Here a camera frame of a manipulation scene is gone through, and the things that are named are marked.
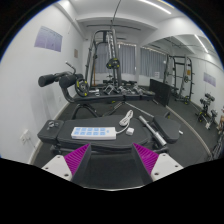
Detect black yellow weight plate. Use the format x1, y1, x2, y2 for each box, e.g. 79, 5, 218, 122
74, 77, 91, 98

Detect white power strip blue sockets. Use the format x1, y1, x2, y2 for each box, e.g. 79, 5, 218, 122
70, 125, 118, 141

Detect black padded weight bench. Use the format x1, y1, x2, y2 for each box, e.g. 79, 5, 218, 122
37, 114, 183, 156

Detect black power rack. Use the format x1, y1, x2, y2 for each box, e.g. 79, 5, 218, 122
163, 54, 195, 105

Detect person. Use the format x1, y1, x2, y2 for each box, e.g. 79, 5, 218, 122
216, 106, 224, 133

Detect coiled white power cable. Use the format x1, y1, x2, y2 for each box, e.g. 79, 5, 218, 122
114, 109, 135, 135

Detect black exercise machine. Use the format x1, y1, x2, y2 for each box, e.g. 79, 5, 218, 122
196, 92, 219, 130

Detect black bench with roller pads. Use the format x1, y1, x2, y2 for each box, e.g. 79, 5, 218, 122
37, 70, 156, 120

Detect white wall outlet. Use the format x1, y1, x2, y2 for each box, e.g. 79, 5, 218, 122
19, 129, 33, 145

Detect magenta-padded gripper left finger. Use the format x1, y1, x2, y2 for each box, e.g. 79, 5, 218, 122
41, 142, 93, 187

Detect silver barbell bar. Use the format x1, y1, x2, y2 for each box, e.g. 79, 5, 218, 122
138, 114, 168, 148

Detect grey smith machine rack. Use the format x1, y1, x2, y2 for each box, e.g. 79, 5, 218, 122
84, 29, 124, 90

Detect long ceiling light strip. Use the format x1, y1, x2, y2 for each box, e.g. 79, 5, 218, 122
138, 0, 173, 15
194, 33, 210, 54

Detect small purple wall poster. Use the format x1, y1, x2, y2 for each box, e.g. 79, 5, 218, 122
203, 71, 217, 88

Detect weight plate on rack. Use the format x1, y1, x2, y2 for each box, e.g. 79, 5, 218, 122
105, 57, 121, 71

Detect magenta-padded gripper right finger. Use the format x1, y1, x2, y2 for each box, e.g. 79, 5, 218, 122
131, 142, 184, 186

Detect group of floor dumbbells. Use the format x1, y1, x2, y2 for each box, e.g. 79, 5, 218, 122
103, 81, 145, 95

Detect grey window curtain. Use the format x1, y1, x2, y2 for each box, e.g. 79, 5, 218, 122
94, 43, 137, 76

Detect metal key bunch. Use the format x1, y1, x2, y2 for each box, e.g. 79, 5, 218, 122
46, 120, 61, 131

